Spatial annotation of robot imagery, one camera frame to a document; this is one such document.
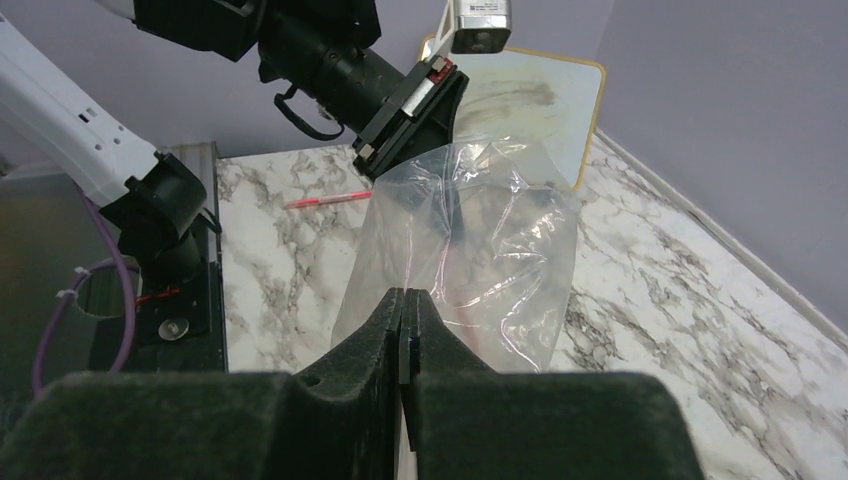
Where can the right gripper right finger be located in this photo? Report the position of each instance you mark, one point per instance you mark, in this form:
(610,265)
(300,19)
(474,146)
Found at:
(468,421)

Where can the clear zip top bag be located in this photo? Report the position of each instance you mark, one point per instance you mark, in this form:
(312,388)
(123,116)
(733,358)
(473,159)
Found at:
(489,229)

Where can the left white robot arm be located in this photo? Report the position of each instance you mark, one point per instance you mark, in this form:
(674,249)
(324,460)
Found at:
(102,145)

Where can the gold framed mirror tray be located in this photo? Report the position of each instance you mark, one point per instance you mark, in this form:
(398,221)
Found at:
(541,98)

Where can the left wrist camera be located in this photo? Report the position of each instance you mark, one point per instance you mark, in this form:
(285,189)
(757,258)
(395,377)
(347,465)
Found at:
(471,27)

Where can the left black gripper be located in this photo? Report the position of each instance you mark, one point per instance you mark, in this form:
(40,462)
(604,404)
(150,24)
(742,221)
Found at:
(395,116)

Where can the red pen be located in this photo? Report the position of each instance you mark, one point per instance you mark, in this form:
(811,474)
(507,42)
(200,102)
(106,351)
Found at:
(328,200)

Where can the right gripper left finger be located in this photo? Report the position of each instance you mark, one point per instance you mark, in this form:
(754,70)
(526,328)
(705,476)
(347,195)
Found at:
(336,419)

